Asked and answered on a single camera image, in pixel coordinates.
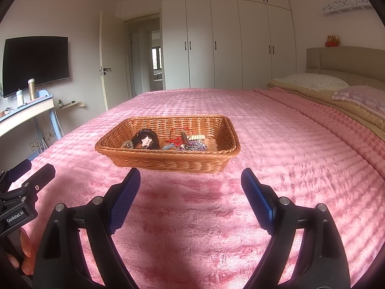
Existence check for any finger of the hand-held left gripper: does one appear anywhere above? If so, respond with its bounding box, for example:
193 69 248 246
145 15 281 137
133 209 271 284
0 158 32 192
15 163 56 201

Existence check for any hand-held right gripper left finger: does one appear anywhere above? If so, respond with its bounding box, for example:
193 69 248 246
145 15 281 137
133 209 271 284
32 168 142 289

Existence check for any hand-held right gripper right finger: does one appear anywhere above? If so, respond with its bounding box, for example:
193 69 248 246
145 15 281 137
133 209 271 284
241 168 351 289

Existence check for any brown wicker basket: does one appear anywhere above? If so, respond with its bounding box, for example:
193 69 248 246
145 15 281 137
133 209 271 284
95 115 241 173

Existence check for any red string bracelet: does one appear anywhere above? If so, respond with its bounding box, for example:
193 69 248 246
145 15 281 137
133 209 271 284
167 127 193 146

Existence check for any person's left hand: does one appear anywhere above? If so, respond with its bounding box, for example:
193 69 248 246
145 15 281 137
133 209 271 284
6 228 35 275

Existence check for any white desk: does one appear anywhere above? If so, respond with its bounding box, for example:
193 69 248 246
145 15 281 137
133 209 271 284
0 90 64 151

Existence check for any pink plush blanket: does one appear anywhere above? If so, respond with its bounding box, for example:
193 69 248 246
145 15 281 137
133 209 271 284
6 88 385 289

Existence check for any black scrunchie with pink star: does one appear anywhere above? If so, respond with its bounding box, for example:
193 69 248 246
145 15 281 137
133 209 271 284
131 128 160 150

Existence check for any beige quilt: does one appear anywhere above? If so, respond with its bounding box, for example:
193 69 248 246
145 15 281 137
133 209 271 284
268 79 385 154

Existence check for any white floral pillow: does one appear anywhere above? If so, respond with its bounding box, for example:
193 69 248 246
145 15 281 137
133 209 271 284
274 73 350 92

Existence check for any white room door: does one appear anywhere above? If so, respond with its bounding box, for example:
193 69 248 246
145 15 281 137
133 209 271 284
99 10 125 112

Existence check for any purple checked pillow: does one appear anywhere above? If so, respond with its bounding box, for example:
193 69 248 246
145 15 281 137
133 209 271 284
331 85 385 118

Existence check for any white wardrobe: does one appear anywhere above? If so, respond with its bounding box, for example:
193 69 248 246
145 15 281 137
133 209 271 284
162 0 298 91

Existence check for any beige bed headboard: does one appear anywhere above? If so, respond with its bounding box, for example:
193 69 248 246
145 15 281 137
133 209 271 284
305 46 385 88

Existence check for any purple spiral hair tie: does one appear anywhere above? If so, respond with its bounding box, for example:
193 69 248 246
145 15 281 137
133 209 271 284
176 141 209 152

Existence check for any black wall television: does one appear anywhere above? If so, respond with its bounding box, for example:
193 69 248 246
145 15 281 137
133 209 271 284
2 36 70 98

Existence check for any white decorative wall shelf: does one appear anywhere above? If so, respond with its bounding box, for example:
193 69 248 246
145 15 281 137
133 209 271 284
321 0 373 16

